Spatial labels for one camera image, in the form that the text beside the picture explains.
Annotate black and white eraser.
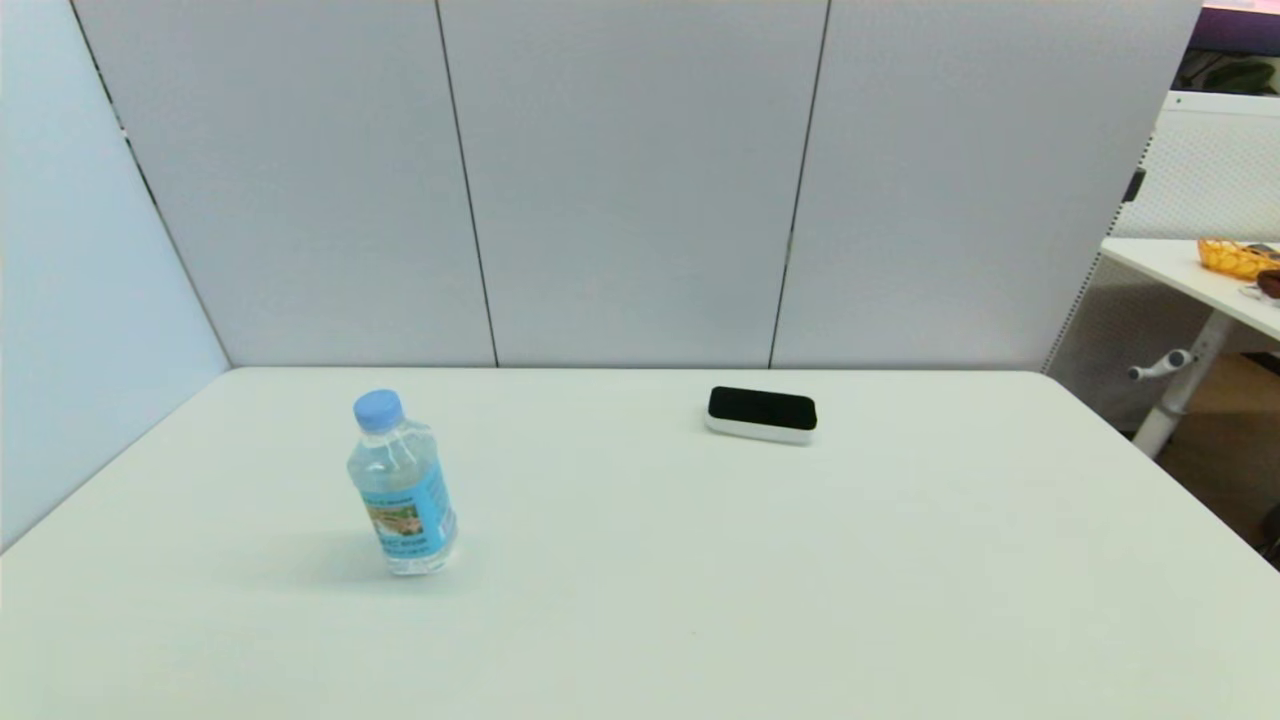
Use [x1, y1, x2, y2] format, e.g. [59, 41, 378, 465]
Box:
[705, 386, 819, 446]

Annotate orange wire basket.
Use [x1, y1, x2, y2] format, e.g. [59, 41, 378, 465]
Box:
[1198, 238, 1280, 281]

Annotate white perforated partition panel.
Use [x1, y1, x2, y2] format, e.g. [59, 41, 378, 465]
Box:
[1043, 90, 1280, 426]

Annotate dark green plant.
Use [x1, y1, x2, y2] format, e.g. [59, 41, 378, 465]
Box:
[1178, 55, 1280, 96]

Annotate white side desk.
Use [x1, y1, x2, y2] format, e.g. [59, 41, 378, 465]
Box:
[1101, 237, 1280, 458]

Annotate grey desk crank handle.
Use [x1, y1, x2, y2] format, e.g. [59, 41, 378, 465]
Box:
[1129, 349, 1198, 382]

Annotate clear soda water bottle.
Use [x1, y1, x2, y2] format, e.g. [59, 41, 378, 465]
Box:
[346, 389, 460, 577]

